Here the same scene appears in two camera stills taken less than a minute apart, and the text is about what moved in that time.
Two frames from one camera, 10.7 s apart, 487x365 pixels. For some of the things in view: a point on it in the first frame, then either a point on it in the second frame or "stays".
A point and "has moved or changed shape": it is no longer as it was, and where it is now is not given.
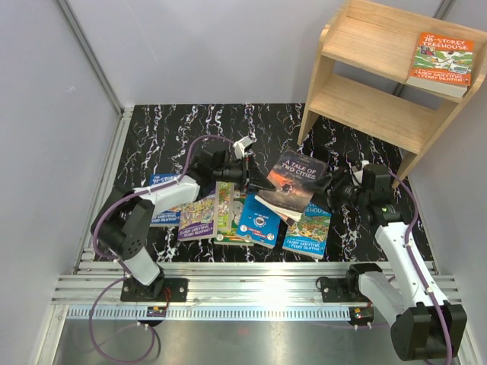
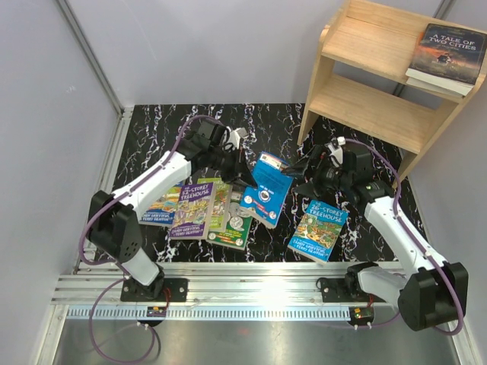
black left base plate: (160, 290) stays
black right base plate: (342, 290) stays
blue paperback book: (258, 221) to (265, 201)
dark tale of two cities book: (292, 177) to (448, 58)
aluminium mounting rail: (227, 284) stays
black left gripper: (252, 176) stays
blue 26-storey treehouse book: (309, 235) has moved or changed shape
